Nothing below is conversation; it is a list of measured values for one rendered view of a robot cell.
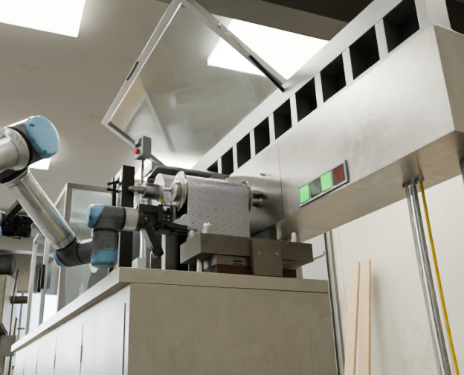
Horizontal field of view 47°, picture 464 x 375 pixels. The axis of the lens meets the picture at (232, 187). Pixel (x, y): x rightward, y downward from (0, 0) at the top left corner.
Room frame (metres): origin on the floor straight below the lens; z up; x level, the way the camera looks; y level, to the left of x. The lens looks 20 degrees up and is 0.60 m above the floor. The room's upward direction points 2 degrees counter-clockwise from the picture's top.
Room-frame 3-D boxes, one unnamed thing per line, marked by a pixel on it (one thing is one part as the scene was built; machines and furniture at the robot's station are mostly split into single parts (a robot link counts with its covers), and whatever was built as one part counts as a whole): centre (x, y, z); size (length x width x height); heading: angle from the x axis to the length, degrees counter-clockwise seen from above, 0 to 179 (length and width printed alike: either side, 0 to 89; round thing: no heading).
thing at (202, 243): (1.68, -0.04, 1.00); 0.40 x 0.16 x 0.06; 118
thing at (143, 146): (2.26, 0.42, 1.66); 0.07 x 0.07 x 0.10; 44
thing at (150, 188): (1.97, 0.32, 1.33); 0.06 x 0.06 x 0.06; 28
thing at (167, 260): (1.77, 0.24, 1.05); 0.06 x 0.05 x 0.31; 118
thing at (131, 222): (1.62, 0.33, 1.11); 0.08 x 0.05 x 0.08; 28
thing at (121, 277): (2.61, 0.59, 0.88); 2.52 x 0.66 x 0.04; 28
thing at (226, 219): (1.76, 0.05, 1.12); 0.23 x 0.01 x 0.18; 118
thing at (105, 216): (1.58, 0.40, 1.11); 0.11 x 0.08 x 0.09; 118
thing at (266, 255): (1.60, -0.10, 0.96); 0.10 x 0.03 x 0.11; 118
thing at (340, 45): (2.51, 0.16, 1.55); 3.08 x 0.08 x 0.23; 28
